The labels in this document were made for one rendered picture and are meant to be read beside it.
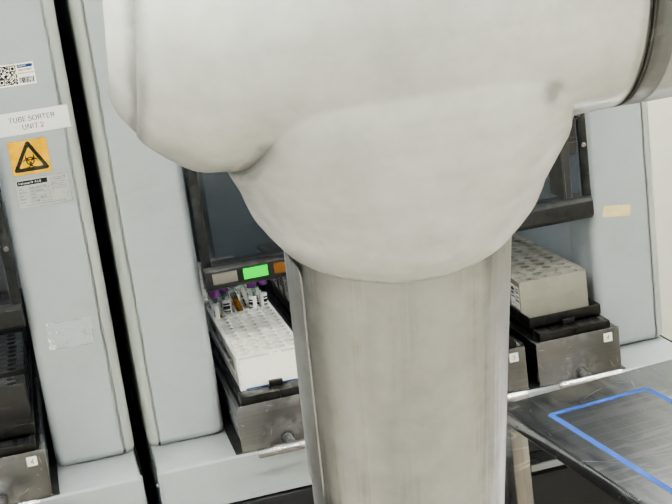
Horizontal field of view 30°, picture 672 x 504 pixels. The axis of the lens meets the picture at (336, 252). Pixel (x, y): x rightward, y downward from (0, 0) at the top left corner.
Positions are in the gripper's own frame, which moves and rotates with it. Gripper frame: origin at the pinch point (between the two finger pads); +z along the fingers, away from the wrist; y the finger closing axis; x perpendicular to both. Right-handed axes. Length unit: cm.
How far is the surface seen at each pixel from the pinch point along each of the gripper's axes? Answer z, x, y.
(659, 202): 55, 186, 113
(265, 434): 44, 66, -13
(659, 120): 34, 186, 115
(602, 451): 38.1, 24.0, 19.5
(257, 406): 40, 66, -14
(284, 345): 34, 72, -7
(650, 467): 38.0, 17.5, 22.1
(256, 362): 35, 70, -12
